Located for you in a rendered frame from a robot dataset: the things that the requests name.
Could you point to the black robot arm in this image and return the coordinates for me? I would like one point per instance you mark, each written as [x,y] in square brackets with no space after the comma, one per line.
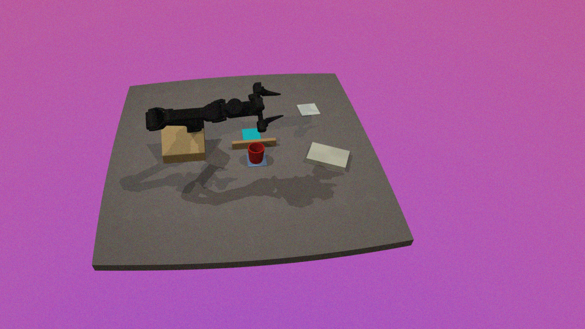
[192,118]

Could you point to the dark red cup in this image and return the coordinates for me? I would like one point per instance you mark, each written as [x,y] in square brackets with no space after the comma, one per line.
[256,152]

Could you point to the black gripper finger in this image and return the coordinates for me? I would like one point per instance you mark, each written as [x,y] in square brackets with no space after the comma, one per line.
[269,93]
[270,119]

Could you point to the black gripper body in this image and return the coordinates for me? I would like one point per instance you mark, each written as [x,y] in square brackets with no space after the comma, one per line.
[261,123]

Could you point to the tan wooden bar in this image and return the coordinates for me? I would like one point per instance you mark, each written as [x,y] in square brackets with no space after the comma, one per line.
[267,142]

